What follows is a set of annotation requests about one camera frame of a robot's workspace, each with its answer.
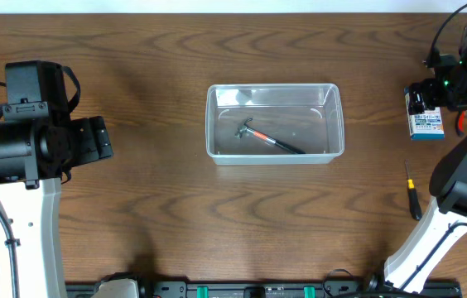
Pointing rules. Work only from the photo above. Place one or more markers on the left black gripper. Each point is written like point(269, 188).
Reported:
point(93, 138)

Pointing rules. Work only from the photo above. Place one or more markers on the red handled pliers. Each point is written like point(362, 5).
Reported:
point(459, 123)

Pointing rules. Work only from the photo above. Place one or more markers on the small claw hammer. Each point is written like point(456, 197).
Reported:
point(245, 129)

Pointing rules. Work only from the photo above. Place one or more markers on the clear plastic container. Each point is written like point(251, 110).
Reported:
point(307, 116)

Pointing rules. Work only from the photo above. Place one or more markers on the blue white cardboard box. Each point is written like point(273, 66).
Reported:
point(426, 126)

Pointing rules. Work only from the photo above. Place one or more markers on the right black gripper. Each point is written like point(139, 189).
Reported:
point(417, 102)

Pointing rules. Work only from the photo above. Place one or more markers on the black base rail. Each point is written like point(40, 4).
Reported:
point(331, 288)

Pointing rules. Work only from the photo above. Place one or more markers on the black yellow screwdriver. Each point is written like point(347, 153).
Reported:
point(414, 205)

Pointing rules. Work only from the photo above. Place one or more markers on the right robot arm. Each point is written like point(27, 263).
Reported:
point(445, 220)

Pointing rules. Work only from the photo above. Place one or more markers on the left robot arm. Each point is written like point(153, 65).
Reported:
point(39, 146)

